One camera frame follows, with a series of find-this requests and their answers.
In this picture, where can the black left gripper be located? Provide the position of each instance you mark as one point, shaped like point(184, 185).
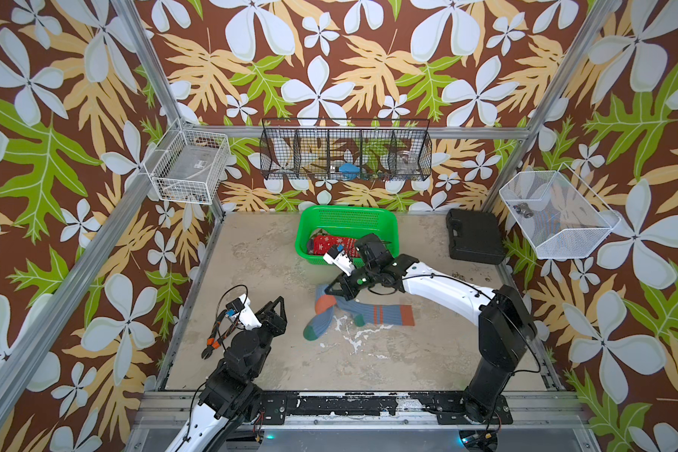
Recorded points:
point(279, 322)

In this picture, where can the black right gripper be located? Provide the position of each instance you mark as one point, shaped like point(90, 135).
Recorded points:
point(346, 290)

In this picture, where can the blue green orange sock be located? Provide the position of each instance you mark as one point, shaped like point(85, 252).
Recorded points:
point(324, 308)
point(393, 315)

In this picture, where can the red christmas sock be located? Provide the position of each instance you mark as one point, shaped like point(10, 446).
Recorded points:
point(320, 244)

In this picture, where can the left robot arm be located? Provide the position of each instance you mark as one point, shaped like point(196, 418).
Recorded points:
point(229, 396)

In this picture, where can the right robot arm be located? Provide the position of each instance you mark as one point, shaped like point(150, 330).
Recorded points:
point(505, 328)

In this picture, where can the green plastic basket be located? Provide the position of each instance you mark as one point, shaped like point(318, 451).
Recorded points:
point(345, 221)

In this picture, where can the orange black pliers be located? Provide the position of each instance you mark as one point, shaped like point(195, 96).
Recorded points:
point(217, 337)

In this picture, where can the black plastic tool case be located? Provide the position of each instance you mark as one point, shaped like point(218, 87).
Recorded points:
point(474, 236)

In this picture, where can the white mesh basket right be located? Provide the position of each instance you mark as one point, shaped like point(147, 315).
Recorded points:
point(559, 213)

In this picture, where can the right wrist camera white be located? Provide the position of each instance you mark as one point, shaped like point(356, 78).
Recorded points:
point(340, 260)

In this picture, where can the black wire shelf basket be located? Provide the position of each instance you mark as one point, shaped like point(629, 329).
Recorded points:
point(345, 150)

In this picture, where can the white wire basket left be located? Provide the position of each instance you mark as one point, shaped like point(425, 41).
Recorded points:
point(187, 163)

